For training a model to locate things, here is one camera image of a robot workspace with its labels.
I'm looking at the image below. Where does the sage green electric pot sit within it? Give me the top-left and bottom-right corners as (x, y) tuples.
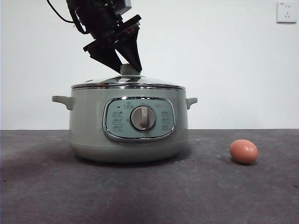
(51, 86), (198, 163)

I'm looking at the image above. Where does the brown egg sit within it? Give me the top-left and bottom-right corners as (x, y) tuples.
(229, 139), (259, 165)

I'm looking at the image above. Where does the glass lid with green knob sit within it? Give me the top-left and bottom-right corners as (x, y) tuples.
(71, 63), (186, 91)

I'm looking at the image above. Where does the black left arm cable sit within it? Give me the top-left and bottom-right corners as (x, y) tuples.
(46, 0), (81, 24)

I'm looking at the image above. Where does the white wall socket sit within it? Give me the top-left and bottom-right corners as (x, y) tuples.
(276, 1), (298, 24)

